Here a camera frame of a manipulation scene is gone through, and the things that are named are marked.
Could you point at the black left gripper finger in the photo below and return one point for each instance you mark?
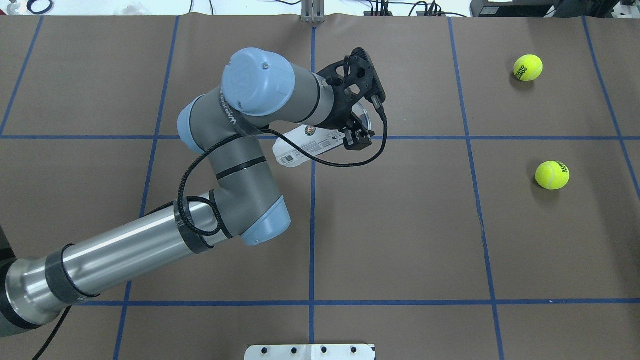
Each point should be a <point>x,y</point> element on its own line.
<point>357,139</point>

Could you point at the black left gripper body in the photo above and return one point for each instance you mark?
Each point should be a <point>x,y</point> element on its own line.
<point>340,116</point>

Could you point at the white tennis ball can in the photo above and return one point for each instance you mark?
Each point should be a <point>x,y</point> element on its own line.
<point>312,140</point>

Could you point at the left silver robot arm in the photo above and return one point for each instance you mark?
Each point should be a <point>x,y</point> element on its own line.
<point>229,191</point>

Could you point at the tennis ball near desk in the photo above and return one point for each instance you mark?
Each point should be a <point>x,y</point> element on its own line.
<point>528,68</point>

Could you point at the tennis ball far from desk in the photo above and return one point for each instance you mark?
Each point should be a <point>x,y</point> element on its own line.
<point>552,175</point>

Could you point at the brown paper table cover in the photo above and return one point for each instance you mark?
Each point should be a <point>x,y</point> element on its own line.
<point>444,248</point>

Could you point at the aluminium frame post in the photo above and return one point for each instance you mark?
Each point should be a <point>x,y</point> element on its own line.
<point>313,12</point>

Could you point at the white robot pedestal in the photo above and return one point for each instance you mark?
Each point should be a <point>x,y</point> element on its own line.
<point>346,351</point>

